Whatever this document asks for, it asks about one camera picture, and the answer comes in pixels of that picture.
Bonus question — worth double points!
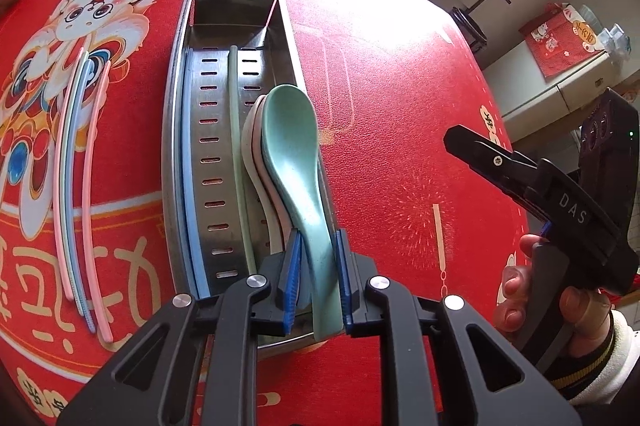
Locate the clear glass items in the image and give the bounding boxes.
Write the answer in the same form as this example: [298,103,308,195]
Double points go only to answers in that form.
[580,6,632,56]

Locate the white cabinet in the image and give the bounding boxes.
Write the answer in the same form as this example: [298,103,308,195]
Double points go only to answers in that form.
[500,50,640,147]

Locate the stainless steel utensil tray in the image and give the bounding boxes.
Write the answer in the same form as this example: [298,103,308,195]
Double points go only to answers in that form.
[159,0,351,359]

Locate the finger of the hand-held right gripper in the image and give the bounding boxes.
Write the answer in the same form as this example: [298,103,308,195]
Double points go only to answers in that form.
[444,126,546,207]
[505,186,552,237]

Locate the green spoon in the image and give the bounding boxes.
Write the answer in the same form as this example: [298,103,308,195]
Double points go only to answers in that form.
[260,84,351,342]

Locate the blue chopstick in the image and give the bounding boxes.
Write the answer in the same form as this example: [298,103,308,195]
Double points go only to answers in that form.
[66,58,97,334]
[179,48,213,301]

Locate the pink spoon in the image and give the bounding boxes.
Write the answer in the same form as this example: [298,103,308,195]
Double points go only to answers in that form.
[248,94,296,247]

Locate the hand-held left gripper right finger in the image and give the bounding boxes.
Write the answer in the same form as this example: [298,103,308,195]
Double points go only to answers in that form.
[336,228,583,426]

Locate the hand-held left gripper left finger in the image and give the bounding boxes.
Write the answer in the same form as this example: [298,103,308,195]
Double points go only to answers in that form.
[55,228,303,426]

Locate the beige spoon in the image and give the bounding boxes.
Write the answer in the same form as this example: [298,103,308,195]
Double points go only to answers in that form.
[241,94,291,257]

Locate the red printed cloth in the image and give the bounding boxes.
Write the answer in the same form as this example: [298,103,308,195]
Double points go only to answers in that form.
[520,3,608,79]

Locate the person's right hand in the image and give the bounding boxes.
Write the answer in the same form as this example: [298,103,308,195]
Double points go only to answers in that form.
[492,233,615,349]

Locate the person's right forearm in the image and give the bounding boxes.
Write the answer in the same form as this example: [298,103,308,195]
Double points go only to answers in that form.
[542,306,640,407]

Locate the green chopstick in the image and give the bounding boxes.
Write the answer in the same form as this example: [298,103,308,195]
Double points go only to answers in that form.
[227,46,258,279]

